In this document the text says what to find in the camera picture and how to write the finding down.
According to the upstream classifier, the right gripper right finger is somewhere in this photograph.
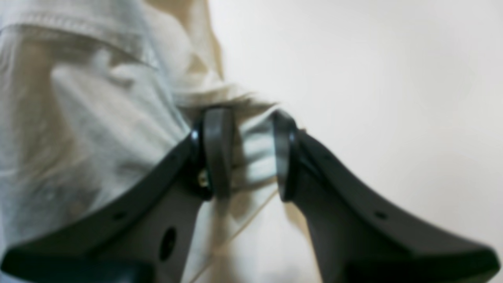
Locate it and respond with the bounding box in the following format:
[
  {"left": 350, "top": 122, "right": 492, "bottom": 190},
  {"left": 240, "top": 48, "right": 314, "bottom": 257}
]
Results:
[{"left": 273, "top": 110, "right": 501, "bottom": 283}]

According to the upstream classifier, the grey t-shirt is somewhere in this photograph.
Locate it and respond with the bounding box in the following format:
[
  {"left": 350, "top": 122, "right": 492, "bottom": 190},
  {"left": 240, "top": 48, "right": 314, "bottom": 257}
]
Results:
[{"left": 0, "top": 0, "right": 311, "bottom": 283}]

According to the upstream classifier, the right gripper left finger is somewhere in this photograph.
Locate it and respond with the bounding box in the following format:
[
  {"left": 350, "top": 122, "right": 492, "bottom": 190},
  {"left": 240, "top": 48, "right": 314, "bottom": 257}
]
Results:
[{"left": 1, "top": 107, "right": 234, "bottom": 283}]

